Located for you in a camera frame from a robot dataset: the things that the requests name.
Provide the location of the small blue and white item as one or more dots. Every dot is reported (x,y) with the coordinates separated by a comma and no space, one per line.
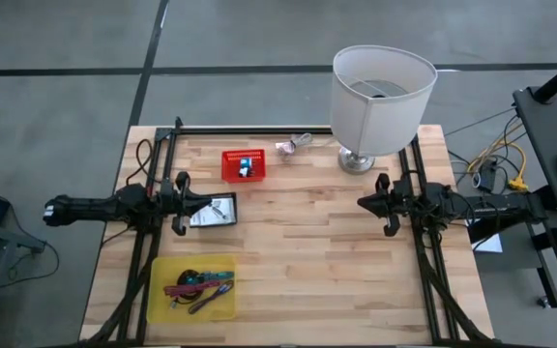
(245,166)

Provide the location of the yellow translucent plastic bin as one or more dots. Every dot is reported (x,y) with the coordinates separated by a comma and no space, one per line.
(162,314)

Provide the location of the table lamp with grey shade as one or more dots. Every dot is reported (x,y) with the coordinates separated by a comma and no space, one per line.
(380,125)

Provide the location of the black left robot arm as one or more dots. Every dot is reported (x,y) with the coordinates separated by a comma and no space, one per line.
(85,209)

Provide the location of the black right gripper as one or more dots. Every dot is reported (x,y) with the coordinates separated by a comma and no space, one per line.
(387,203)

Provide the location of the black shallow tray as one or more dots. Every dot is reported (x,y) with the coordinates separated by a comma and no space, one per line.
(225,194)

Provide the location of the white printed paper sheet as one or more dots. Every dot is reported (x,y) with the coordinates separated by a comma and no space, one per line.
(491,245)

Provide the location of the black side workstation cart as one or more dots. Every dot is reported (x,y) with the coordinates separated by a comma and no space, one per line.
(549,130)

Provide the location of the red plastic mesh basket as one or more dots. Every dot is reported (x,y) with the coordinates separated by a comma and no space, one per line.
(230,166)

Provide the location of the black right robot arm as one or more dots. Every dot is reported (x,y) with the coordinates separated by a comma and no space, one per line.
(491,208)

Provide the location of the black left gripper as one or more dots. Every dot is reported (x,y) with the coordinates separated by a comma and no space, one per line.
(186,202)

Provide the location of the black power box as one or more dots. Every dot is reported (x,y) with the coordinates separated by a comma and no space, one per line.
(489,175)

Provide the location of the grey caster wheel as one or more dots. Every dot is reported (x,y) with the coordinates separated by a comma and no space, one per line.
(544,302)

